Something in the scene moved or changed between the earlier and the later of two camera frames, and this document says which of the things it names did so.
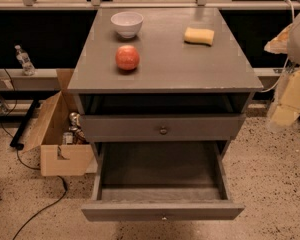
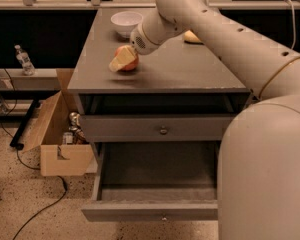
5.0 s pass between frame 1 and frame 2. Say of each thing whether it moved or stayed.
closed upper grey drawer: stayed
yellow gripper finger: moved
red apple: stayed
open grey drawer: stayed
